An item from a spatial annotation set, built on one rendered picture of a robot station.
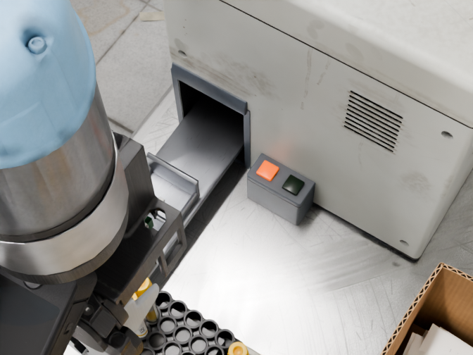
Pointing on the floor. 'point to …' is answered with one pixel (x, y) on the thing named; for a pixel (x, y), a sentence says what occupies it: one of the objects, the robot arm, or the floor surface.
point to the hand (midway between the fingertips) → (92, 353)
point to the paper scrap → (152, 15)
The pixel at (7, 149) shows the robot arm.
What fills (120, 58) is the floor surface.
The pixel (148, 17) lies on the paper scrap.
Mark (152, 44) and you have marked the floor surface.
